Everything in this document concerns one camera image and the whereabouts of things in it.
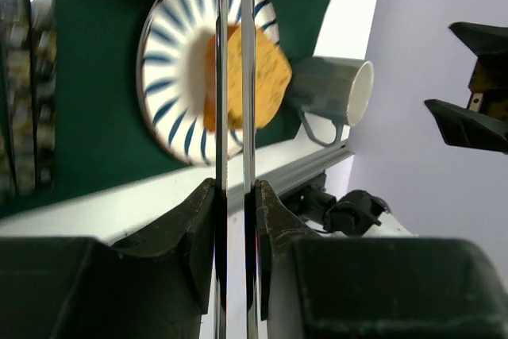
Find white blue ceramic mug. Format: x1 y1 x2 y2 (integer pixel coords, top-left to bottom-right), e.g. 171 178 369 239
285 56 375 148

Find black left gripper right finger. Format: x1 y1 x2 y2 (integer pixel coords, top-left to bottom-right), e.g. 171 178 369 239
256 181 507 338

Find white blue striped plate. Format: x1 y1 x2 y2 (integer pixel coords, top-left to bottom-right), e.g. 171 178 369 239
135 0 282 168

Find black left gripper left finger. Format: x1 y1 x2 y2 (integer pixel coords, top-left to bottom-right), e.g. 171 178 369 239
1 179 215 338

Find knife with patterned handle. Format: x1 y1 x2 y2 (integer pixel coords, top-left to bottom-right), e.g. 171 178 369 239
1 0 17 204

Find aluminium table edge rail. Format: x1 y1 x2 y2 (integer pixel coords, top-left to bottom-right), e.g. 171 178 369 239
260 142 353 195

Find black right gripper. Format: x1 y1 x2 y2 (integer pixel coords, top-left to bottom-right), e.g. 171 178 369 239
424 21 507 153

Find bread slice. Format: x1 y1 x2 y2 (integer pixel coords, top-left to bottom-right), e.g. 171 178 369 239
203 35 216 132
227 25 292 129

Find silver metal tongs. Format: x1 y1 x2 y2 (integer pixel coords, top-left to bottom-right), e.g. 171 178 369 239
215 0 259 338

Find dark green placemat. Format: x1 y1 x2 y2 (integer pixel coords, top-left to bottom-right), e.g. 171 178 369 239
0 0 335 219

